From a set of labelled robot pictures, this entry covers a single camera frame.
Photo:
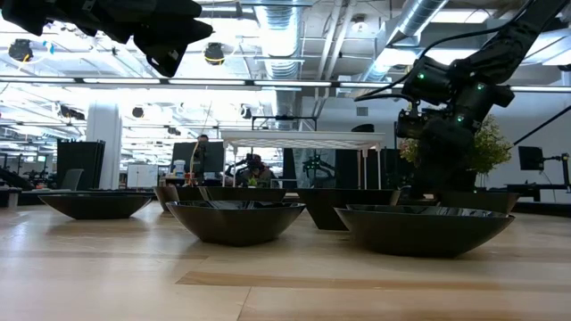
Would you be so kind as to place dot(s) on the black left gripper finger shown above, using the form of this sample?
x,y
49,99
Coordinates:
x,y
174,42
147,11

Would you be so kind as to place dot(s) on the black pointed oval mini plate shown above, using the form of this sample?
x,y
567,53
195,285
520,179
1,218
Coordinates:
x,y
96,207
424,234

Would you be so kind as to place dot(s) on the black teardrop mini plate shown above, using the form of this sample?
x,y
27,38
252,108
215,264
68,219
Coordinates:
x,y
363,128

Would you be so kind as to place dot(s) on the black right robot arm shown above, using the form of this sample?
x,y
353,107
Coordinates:
x,y
513,40

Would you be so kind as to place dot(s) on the black leaf mini plate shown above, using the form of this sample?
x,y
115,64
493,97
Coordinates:
x,y
235,225

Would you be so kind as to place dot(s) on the black ceiling spot lamp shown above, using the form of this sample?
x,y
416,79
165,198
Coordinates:
x,y
20,50
214,52

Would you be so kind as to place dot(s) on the small green potted plant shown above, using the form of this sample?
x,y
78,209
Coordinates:
x,y
490,147

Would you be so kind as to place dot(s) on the long ceiling light strip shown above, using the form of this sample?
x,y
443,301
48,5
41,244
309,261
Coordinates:
x,y
209,81

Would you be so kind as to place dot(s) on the black partition panel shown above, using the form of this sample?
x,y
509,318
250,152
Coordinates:
x,y
348,169

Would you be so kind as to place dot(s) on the black monitor on stand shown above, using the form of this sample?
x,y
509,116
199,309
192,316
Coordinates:
x,y
531,158

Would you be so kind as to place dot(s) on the person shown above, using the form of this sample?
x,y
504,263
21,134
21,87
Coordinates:
x,y
203,140
256,174

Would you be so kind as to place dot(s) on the black computer monitor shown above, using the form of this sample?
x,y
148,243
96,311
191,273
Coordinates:
x,y
212,158

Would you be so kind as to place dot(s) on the black cabinet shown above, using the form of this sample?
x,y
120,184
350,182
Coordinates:
x,y
80,156

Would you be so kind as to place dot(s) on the grey office chair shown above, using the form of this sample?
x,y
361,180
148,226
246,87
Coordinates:
x,y
71,180

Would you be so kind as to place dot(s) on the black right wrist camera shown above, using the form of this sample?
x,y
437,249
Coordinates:
x,y
409,125

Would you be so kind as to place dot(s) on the silver ventilation duct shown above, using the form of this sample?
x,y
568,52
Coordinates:
x,y
278,35
419,15

